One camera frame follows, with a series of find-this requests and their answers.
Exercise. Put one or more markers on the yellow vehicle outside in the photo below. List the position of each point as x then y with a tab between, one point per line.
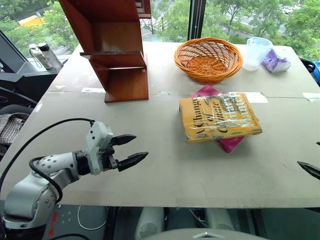
30	21

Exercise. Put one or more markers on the black side desk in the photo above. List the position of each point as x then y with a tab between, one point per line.
32	80

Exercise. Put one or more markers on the white rounded robot leg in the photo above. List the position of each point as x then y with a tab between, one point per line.
221	220
150	222

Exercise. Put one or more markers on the orange wicker basket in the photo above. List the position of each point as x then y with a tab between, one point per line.
208	67

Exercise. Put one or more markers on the clear plastic measuring cup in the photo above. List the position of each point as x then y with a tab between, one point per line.
252	56

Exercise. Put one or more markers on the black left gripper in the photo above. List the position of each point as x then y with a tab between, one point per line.
108	160

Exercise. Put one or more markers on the checked cloth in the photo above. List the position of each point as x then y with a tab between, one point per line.
11	127

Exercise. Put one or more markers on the dark water bottle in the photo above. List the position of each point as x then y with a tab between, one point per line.
53	58

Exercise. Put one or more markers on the white water bottle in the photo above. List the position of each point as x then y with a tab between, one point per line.
42	58

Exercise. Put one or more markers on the blue bin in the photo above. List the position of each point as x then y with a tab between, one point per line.
317	72

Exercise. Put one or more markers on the pink book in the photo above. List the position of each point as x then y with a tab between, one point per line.
231	143

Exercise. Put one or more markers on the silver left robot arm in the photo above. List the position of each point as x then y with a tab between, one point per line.
30	195

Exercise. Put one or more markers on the yellow plastic-wrapped book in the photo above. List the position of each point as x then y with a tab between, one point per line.
220	117

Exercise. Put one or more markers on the wooden shelf stand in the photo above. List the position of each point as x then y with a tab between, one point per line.
117	45

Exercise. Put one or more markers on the grey robot torso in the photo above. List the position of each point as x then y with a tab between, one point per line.
205	235

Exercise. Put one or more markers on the purple and white packet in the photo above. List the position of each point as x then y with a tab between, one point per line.
276	63

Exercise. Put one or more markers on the black office chair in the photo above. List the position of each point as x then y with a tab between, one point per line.
15	98

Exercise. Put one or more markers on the black window post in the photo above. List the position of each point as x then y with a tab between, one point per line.
196	20

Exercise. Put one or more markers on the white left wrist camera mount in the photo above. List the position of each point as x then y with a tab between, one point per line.
96	140

